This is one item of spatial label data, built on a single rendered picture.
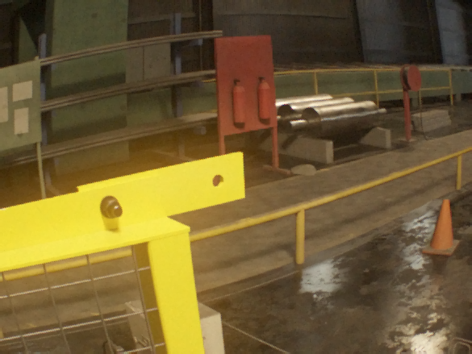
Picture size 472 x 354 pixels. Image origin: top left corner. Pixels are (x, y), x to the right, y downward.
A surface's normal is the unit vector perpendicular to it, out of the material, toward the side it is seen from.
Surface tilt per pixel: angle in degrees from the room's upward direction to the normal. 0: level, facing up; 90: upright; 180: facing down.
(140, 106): 90
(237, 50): 90
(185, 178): 90
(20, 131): 90
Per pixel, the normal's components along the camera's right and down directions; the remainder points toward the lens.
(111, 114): 0.60, 0.15
